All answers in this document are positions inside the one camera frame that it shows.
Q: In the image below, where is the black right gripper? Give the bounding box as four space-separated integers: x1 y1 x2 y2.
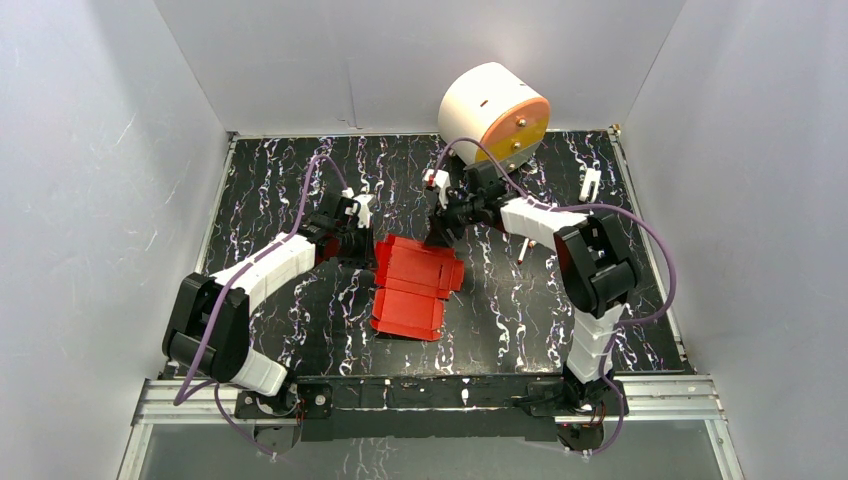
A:
423 188 484 250

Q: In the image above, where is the red paper box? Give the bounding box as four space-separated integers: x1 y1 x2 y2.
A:
371 234 465 342

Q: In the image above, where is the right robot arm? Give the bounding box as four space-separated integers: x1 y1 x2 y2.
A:
423 163 640 414

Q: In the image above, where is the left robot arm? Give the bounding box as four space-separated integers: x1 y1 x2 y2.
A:
162 189 376 416

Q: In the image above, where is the red capped white pen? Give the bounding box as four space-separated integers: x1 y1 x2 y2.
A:
517 239 531 265

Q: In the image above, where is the white round drawer cabinet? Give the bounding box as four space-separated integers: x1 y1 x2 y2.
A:
437 62 551 173

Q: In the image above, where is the white clip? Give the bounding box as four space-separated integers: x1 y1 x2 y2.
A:
578 168 601 203

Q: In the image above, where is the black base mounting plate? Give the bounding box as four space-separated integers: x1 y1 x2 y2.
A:
235 373 630 446

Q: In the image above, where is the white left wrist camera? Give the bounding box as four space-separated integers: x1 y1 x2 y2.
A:
342 187 376 228

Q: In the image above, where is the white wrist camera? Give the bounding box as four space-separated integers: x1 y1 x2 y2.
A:
342 187 376 228
423 169 451 192

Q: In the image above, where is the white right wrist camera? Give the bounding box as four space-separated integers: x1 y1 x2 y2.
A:
423 169 451 192

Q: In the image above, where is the aluminium frame rail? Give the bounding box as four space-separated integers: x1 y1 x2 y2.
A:
118 374 744 479

